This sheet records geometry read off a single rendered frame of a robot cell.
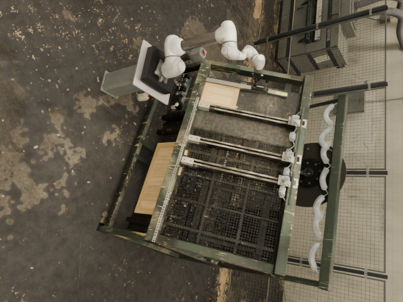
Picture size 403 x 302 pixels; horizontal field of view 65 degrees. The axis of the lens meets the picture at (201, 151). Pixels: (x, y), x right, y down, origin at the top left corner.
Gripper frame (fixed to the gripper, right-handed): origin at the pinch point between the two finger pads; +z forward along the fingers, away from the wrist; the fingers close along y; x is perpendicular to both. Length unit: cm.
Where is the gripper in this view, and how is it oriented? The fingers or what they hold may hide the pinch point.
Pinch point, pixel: (255, 81)
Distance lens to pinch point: 365.8
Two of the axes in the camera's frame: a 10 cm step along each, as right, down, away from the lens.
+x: -2.5, 8.9, -3.8
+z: 0.4, 4.0, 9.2
